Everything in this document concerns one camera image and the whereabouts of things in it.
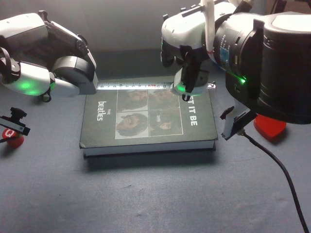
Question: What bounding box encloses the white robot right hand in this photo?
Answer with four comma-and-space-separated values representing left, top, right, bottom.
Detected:
159, 1, 211, 100

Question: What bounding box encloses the grey tablecloth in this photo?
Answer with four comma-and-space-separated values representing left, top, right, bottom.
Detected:
0, 48, 311, 233

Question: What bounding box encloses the black Let It Be album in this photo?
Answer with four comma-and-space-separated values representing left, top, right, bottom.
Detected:
79, 76, 219, 160

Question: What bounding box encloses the grey tape measure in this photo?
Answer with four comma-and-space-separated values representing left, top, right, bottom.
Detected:
52, 55, 218, 97

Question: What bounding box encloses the black camera cable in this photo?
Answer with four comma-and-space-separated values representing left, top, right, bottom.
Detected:
239, 131, 311, 233

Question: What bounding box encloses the red cylinder block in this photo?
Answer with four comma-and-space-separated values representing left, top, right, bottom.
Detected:
1, 128, 25, 149

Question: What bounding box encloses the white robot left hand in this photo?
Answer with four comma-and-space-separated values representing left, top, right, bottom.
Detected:
0, 10, 100, 103

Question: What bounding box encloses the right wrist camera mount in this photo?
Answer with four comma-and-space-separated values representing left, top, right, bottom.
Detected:
220, 105, 258, 141

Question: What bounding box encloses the red heart block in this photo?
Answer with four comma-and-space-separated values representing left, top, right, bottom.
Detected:
253, 114, 287, 141

